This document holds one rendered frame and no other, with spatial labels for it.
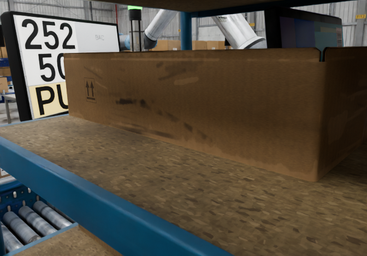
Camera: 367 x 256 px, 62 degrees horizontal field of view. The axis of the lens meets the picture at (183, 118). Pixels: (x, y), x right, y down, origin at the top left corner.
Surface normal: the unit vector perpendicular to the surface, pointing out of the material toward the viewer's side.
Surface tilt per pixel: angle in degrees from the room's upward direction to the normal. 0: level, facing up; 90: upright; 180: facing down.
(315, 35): 82
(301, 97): 90
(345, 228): 0
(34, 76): 86
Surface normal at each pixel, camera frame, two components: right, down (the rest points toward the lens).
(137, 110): -0.69, 0.20
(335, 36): 0.71, 0.00
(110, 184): -0.02, -0.98
